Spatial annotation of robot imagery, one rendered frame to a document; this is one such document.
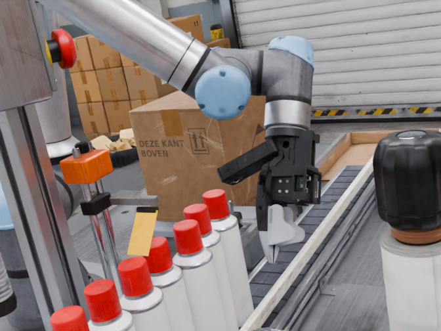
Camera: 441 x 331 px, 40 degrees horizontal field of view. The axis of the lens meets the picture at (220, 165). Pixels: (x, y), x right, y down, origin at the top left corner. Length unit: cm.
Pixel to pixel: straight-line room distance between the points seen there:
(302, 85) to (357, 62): 421
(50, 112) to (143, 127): 35
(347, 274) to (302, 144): 27
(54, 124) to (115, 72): 352
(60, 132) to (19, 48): 52
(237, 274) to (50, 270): 26
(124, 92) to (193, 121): 331
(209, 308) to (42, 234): 22
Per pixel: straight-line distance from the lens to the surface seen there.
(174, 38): 86
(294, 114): 95
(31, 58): 57
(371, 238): 123
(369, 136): 181
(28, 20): 57
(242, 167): 98
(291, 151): 96
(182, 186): 135
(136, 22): 86
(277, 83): 97
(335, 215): 115
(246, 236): 98
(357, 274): 110
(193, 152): 130
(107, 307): 64
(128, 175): 323
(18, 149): 72
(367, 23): 509
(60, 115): 107
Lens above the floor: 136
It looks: 17 degrees down
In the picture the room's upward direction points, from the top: 11 degrees counter-clockwise
